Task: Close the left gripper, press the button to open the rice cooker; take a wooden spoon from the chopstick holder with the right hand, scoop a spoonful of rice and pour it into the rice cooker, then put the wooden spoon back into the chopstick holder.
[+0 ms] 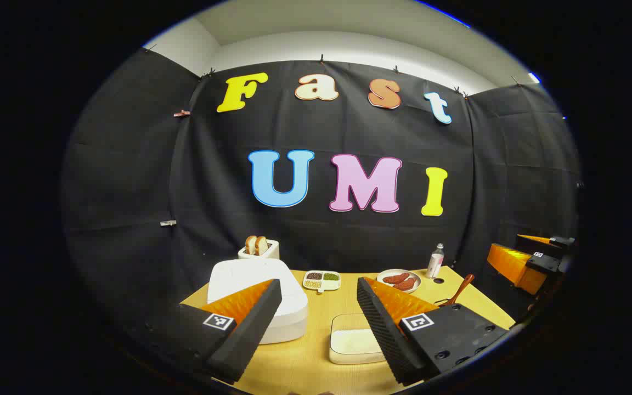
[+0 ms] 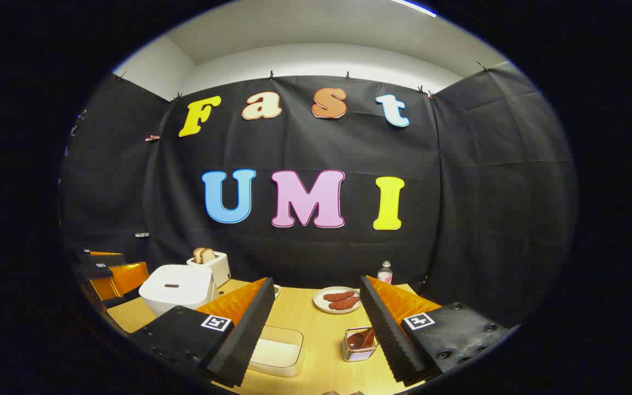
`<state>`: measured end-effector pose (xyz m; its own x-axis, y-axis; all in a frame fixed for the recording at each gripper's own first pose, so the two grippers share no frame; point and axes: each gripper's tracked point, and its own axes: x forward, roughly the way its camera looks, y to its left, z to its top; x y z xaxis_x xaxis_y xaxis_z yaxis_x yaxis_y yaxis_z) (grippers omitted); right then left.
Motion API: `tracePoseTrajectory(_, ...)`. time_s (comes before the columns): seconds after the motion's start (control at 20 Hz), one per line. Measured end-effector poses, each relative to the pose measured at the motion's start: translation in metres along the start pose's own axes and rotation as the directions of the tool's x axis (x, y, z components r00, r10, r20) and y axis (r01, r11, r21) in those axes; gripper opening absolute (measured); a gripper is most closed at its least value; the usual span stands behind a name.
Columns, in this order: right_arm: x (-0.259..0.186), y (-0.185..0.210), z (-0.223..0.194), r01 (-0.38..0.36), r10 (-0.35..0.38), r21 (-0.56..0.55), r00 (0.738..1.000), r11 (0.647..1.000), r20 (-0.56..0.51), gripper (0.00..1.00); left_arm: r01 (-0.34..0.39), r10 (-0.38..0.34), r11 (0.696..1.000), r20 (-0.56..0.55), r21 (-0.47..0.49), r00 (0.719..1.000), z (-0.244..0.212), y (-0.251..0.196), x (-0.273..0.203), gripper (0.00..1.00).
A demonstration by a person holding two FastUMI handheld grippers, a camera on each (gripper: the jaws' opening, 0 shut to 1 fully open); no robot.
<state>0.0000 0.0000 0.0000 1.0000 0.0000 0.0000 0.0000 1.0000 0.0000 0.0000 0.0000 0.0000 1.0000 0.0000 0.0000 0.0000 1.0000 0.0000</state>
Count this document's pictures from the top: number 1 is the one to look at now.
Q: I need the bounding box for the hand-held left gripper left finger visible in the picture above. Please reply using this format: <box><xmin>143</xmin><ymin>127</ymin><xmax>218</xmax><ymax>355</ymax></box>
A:
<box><xmin>146</xmin><ymin>279</ymin><xmax>283</xmax><ymax>385</ymax></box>

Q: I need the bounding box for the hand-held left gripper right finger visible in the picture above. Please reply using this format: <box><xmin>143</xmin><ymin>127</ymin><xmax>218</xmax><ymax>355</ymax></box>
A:
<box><xmin>356</xmin><ymin>276</ymin><xmax>510</xmax><ymax>386</ymax></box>

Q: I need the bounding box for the clear tray of rice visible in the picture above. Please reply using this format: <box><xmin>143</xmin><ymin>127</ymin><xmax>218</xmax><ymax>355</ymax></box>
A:
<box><xmin>329</xmin><ymin>313</ymin><xmax>388</xmax><ymax>365</ymax></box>

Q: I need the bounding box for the white rice cooker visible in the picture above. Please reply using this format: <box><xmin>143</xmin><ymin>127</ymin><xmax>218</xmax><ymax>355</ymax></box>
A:
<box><xmin>207</xmin><ymin>258</ymin><xmax>309</xmax><ymax>345</ymax></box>

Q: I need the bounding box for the brown wooden spoon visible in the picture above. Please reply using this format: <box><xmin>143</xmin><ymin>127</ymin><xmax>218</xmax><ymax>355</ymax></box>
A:
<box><xmin>438</xmin><ymin>274</ymin><xmax>475</xmax><ymax>307</ymax></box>

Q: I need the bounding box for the white round plate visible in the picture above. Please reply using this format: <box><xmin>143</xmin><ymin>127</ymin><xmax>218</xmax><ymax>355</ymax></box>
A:
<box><xmin>376</xmin><ymin>269</ymin><xmax>422</xmax><ymax>293</ymax></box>

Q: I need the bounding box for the clear plastic bottle pink label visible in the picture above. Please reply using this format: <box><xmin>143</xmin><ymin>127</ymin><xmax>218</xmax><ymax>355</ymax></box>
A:
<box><xmin>426</xmin><ymin>243</ymin><xmax>445</xmax><ymax>279</ymax></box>

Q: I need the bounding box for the white toaster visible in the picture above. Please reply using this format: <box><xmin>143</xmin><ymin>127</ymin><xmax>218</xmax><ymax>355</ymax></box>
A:
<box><xmin>238</xmin><ymin>239</ymin><xmax>280</xmax><ymax>260</ymax></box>

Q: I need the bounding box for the white divided grain dish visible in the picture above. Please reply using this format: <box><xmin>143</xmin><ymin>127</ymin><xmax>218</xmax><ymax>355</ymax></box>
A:
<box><xmin>302</xmin><ymin>270</ymin><xmax>342</xmax><ymax>294</ymax></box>

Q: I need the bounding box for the black backdrop cloth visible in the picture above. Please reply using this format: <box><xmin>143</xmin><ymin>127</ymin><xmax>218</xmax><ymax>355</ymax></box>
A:
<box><xmin>61</xmin><ymin>47</ymin><xmax>583</xmax><ymax>341</ymax></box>

